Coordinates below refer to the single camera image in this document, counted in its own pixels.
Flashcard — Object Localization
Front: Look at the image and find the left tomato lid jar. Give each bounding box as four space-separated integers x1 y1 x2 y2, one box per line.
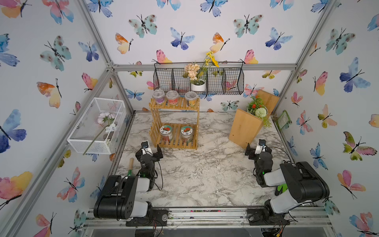
159 125 173 142

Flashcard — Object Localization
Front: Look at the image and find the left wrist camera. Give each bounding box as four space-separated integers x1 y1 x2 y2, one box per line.
141 141 154 156

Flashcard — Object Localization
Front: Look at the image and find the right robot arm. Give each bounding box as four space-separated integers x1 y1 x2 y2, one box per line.
245 140 330 226

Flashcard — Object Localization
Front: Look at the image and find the purple label seed jar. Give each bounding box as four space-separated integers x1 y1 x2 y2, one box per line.
152 89 165 105

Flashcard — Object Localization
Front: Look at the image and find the black wire wall basket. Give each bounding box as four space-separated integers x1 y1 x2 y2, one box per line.
153 63 245 95

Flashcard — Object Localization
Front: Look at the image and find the wooden planter box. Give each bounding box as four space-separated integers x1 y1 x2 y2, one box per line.
229 90 279 149

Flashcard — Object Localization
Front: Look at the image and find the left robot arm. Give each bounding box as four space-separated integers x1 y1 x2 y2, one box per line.
93 142 163 220

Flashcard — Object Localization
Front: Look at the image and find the white mesh wall basket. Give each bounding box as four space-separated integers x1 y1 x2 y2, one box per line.
67 97 126 155

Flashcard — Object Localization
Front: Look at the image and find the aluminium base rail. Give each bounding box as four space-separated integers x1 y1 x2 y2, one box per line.
84 207 332 230

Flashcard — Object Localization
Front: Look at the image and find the yellow label seed jar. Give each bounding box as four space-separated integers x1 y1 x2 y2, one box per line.
185 91 198 108

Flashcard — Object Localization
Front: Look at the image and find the red label seed jar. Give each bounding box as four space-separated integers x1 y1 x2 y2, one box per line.
166 90 180 106

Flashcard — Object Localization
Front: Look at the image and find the pink artificial flower stem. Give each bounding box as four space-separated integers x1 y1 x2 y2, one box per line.
83 112 117 155

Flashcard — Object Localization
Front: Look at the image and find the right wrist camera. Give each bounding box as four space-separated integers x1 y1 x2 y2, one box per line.
255 139 266 155

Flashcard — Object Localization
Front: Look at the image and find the tomato lid jar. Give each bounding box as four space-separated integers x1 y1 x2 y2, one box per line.
159 125 173 142
181 125 193 143

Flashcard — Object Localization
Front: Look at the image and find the two-tier wooden shelf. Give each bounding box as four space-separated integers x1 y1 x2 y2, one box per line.
149 97 200 150

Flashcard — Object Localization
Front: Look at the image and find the red green potted plant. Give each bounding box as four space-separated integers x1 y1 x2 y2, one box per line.
247 95 272 128

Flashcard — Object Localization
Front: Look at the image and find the white pot with flowers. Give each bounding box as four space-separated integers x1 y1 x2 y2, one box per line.
183 51 219 92

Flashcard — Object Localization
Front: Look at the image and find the right tomato lid jar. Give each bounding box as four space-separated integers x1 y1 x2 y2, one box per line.
181 125 193 143

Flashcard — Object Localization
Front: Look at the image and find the small green framed sign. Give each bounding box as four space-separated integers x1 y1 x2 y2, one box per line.
276 110 292 130

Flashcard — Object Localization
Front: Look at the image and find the green gardening glove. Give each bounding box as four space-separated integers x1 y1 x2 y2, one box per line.
274 184 288 196

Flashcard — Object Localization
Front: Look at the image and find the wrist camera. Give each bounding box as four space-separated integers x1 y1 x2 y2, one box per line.
141 141 154 156
255 139 266 155

